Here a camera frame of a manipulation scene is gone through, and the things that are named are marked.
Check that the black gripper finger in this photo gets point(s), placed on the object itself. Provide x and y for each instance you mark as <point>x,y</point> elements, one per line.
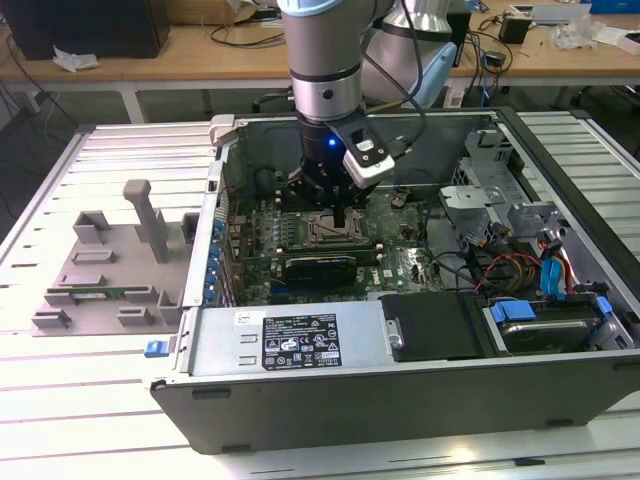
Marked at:
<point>297,185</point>
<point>361,197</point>

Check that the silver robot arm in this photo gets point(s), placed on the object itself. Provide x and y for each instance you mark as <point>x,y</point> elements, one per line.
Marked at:
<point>320,45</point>

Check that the CPU socket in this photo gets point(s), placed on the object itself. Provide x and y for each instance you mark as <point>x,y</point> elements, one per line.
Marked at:
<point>314,226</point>

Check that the round coin cell battery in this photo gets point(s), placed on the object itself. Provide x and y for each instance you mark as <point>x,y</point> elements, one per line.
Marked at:
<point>398,201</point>

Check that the black RAM slot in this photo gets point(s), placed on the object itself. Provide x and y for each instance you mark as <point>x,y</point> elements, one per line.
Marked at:
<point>330,248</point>
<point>370,253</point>
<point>370,259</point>
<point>330,243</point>

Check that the green motherboard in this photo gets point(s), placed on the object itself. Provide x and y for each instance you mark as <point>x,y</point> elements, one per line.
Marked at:
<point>395,265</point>

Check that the black graphics card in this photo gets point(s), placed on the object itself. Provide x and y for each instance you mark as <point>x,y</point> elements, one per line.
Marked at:
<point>320,272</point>

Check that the blue slot retainer clip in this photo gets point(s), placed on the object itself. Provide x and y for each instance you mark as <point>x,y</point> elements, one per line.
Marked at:
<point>218,229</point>
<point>215,251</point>
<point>210,291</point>
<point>212,272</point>

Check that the silver metal drive cage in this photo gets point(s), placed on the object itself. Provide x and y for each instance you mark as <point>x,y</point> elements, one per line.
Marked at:
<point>495,200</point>

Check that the black power connector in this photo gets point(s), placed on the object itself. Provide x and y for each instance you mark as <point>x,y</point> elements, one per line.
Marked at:
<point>501,233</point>

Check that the black plastic bay cover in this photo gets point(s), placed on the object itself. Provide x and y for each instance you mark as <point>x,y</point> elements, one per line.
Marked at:
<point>435,325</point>

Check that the wooden desk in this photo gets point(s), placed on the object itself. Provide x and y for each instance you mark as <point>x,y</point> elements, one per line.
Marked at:
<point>200,60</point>

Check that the brown cardboard piece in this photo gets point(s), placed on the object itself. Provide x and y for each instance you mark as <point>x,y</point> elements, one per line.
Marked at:
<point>240,10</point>

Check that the silver power supply box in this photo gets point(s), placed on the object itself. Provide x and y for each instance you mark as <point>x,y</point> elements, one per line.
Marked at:
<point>225,340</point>

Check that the black upright box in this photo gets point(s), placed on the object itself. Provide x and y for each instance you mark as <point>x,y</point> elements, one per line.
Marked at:
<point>462,35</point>

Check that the small black adapter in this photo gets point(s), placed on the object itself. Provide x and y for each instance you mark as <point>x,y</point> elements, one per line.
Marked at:
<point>495,59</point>

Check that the open grey PC case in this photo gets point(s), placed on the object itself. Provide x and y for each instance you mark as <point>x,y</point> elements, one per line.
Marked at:
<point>350,410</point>

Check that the grey plastic parts rack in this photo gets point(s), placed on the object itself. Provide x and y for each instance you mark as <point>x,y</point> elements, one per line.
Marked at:
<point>100,270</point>

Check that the blue plastic case latch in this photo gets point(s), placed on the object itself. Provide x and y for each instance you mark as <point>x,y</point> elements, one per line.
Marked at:
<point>156,348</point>

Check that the green RAM stick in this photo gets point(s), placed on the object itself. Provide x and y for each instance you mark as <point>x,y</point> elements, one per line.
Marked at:
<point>100,292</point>

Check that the small black box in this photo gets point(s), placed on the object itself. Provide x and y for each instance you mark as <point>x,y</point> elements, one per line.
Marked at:
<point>515,27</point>

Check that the hard disk in blue carrier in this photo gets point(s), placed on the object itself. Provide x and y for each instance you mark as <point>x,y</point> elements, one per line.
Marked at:
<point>545,335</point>

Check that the crumpled white paper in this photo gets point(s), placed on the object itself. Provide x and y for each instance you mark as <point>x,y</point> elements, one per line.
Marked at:
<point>75,59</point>

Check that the black computer tower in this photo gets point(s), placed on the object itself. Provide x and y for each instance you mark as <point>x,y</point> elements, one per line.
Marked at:
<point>85,25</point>

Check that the crumpled clear plastic bag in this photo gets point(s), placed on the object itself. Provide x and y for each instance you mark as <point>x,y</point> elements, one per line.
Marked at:
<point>575,32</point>

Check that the flat white box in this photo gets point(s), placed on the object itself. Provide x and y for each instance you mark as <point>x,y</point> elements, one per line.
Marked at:
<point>617,39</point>

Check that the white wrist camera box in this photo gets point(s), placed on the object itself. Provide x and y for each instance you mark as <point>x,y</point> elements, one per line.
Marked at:
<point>367,170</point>

